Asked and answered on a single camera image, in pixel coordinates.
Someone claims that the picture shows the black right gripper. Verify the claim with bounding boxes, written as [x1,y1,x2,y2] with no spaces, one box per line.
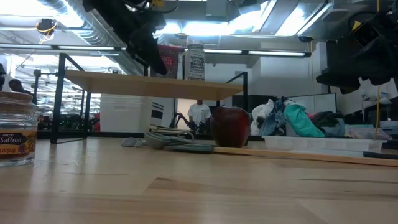
[315,29,398,95]

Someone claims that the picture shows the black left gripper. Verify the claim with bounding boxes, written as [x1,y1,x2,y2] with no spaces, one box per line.
[82,0,169,77]

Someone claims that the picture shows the white-lid bagel seasoning jar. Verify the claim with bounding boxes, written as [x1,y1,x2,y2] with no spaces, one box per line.
[182,43,206,81]

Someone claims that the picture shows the small cork-lid saffron jar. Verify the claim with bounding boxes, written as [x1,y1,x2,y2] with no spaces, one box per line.
[0,91,38,167]

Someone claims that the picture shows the wooden shelf black metal legs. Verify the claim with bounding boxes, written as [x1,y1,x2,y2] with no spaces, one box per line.
[50,52,249,145]

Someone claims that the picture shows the white partition panel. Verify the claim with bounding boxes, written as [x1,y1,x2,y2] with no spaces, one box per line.
[287,92,338,114]

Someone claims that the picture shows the dark maroon cloth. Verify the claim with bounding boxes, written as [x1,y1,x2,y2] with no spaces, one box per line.
[306,111,345,127]

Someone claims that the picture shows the light blue denim cloth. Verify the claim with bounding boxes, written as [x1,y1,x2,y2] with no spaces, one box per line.
[322,118,346,138]

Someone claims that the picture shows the white storage box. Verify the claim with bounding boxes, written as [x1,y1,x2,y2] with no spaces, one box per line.
[99,95,154,134]

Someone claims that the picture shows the teal cloth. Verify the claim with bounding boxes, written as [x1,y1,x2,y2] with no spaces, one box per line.
[282,103,326,138]

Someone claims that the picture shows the clear ice cube tray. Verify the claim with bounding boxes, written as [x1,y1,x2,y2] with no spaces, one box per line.
[262,135,389,154]

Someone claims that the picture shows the person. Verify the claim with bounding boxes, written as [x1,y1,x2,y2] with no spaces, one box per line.
[8,78,38,105]
[187,99,213,133]

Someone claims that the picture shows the larger grey measuring cup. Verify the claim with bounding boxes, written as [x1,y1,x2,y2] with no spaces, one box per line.
[144,131,172,151]

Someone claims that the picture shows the large grey measuring spoon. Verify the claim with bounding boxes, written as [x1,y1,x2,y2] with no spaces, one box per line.
[121,136,139,148]

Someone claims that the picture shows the blue plaid cloth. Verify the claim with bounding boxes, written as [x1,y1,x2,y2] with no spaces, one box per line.
[259,96,289,137]

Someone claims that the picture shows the long LED light bar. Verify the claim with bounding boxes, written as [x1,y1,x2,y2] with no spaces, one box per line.
[0,42,312,58]

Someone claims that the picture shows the white cloth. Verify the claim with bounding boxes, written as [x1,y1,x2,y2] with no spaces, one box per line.
[251,98,276,137]

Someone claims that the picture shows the black monitor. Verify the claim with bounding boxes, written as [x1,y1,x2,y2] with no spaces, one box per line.
[231,94,279,110]

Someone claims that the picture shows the dark red apple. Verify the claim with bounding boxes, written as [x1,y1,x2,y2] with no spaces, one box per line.
[210,106,251,149]

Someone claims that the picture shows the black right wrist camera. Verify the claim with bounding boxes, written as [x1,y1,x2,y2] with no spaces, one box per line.
[351,18,382,48]

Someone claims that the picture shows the silver ventilation duct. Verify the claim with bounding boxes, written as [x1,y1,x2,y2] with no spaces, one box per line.
[37,0,150,75]

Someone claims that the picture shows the black-handled kitchen utensil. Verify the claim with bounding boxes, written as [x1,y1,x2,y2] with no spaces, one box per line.
[362,151,398,161]

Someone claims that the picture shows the grey plastic spoon ring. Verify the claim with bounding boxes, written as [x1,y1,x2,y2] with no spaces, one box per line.
[174,129,196,142]

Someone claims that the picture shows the black aluminium table frame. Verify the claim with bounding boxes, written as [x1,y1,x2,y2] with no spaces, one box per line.
[37,130,150,140]

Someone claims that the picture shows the black hanging camera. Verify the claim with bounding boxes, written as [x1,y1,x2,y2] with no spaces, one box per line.
[35,17,58,44]

